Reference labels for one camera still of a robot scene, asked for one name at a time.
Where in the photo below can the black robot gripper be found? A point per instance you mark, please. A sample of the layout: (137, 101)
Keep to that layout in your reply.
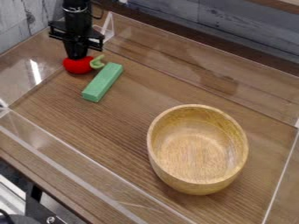
(75, 32)

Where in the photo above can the red plush strawberry toy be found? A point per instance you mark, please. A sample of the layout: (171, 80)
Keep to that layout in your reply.
(81, 66)

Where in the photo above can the green rectangular foam block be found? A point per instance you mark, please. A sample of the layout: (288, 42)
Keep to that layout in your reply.
(101, 82)

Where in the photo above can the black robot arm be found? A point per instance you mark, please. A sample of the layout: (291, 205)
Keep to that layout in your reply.
(77, 6)

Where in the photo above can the light wooden bowl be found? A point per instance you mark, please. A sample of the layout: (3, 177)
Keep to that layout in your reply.
(198, 148)

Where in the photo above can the clear acrylic tray enclosure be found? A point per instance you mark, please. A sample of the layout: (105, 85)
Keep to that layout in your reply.
(81, 149)

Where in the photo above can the black metal table bracket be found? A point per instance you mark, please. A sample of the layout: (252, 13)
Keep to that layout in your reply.
(36, 210)

